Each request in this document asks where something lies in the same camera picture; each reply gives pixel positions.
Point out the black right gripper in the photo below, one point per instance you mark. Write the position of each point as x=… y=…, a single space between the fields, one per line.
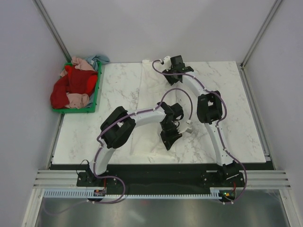
x=170 y=81

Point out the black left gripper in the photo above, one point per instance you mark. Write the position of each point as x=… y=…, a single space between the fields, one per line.
x=168 y=141

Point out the white t shirt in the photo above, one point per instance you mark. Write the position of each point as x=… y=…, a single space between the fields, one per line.
x=147 y=146

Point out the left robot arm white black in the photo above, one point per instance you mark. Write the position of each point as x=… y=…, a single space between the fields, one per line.
x=118 y=127

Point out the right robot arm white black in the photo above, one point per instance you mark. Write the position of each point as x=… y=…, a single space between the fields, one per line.
x=211 y=110

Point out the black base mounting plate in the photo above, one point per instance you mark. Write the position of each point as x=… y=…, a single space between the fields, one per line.
x=160 y=178

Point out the pink t shirt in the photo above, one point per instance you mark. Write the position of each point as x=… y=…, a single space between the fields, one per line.
x=78 y=67

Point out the red t shirt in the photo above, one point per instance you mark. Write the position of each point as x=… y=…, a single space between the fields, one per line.
x=73 y=90

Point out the green plastic basket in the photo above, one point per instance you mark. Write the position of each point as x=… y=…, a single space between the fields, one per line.
x=91 y=107

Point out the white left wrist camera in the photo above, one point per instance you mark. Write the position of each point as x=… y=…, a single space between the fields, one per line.
x=185 y=127

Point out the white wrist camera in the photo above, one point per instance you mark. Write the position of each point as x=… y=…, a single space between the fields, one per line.
x=166 y=63
x=185 y=127

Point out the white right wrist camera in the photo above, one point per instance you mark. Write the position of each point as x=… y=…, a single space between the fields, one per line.
x=166 y=63

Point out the right aluminium table rail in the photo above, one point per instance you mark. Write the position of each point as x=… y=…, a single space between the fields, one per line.
x=256 y=116

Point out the right aluminium frame post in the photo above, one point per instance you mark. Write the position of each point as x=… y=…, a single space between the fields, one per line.
x=265 y=25

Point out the aluminium frame post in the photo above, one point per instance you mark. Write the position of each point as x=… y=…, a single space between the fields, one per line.
x=51 y=26
x=265 y=25

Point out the white slotted cable duct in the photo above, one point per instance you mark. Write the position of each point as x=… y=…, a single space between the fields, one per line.
x=100 y=194

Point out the aluminium front frame rail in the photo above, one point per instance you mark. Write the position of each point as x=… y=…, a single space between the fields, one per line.
x=257 y=179

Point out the left aluminium frame post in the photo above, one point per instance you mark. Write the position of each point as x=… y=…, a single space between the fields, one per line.
x=51 y=26

